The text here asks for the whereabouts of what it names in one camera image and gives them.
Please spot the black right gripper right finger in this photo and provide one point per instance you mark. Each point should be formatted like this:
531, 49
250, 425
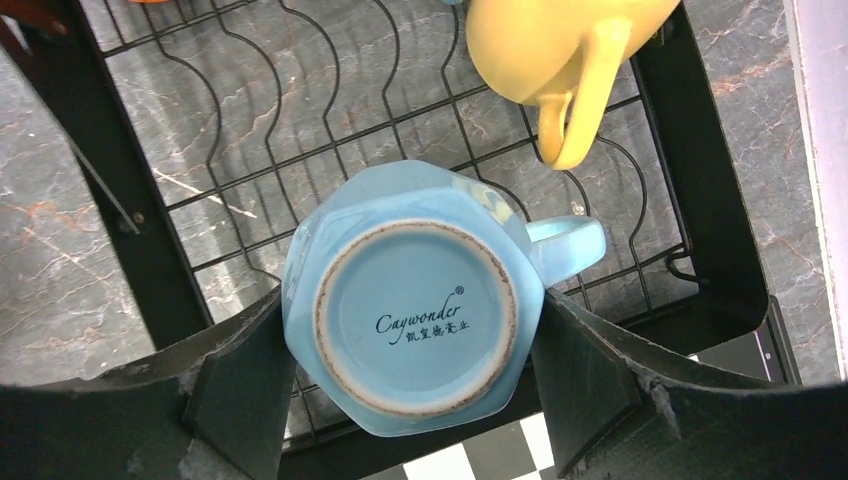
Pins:
618, 406

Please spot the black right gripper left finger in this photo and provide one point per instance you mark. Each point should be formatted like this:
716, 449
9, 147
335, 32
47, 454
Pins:
212, 405

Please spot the light blue hexagonal mug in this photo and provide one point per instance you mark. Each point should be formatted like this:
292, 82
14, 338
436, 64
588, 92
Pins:
412, 295

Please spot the checkerboard calibration board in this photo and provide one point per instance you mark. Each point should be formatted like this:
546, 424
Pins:
522, 450

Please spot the yellow mug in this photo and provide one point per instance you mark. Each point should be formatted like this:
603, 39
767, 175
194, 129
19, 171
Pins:
562, 57

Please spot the black wire dish rack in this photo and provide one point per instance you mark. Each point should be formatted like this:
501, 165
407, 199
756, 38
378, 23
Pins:
214, 127

